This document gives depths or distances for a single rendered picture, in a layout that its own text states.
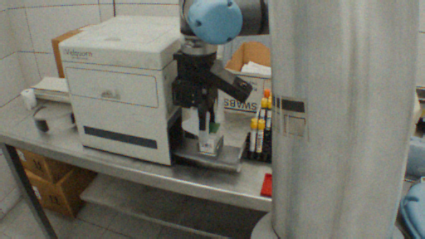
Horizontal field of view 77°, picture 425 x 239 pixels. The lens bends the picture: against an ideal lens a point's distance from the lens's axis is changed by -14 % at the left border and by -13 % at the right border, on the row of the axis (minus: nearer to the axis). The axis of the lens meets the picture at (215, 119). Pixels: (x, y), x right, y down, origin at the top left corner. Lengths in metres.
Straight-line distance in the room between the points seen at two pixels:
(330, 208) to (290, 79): 0.07
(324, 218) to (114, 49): 0.58
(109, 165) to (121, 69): 0.26
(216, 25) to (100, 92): 0.38
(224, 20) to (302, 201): 0.34
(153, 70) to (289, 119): 0.50
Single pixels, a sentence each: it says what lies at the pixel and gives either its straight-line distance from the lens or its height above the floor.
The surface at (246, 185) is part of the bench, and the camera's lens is 0.72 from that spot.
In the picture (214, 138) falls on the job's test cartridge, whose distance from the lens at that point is 0.69.
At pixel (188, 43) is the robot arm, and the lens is 0.60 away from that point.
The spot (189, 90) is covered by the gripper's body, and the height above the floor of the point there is 1.09.
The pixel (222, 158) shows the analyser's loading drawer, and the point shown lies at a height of 0.91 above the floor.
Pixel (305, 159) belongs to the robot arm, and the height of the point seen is 1.27.
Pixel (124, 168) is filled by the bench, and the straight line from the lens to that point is 0.79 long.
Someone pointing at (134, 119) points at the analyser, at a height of 1.00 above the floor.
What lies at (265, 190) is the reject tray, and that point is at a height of 0.88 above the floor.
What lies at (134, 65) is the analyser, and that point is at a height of 1.14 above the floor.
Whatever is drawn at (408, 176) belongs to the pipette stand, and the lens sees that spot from 0.86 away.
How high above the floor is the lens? 1.37
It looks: 32 degrees down
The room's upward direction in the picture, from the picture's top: straight up
